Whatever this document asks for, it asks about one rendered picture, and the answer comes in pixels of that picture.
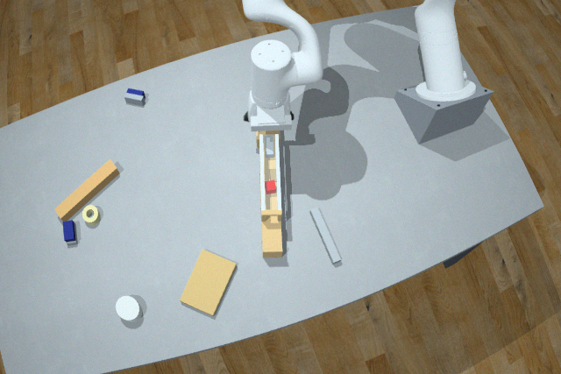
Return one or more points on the tan wooden batten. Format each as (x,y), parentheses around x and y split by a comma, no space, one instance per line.
(87,190)

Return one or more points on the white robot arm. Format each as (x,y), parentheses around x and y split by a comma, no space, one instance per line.
(273,72)

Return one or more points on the cream roll of tape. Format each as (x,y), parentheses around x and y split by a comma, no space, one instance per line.
(93,220)

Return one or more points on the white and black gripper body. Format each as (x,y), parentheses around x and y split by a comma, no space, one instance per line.
(252,107)

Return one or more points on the dark blue block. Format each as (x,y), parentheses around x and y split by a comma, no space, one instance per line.
(134,96)
(70,235)

